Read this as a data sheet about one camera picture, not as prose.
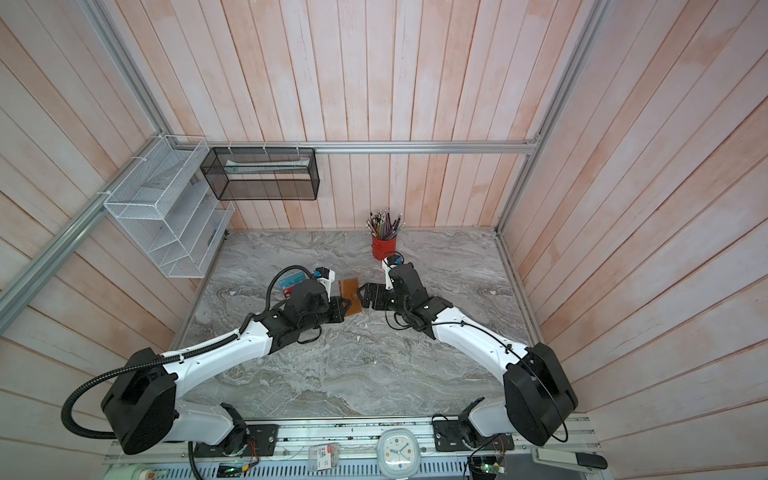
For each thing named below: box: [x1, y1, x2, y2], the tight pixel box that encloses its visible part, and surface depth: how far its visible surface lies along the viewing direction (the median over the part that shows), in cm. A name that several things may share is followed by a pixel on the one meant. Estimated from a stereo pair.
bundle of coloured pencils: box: [366, 207, 406, 241], surface depth 103 cm
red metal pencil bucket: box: [371, 236, 397, 261], surface depth 107 cm
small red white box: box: [308, 442, 339, 472], surface depth 71 cm
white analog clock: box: [376, 428, 420, 479], surface depth 71 cm
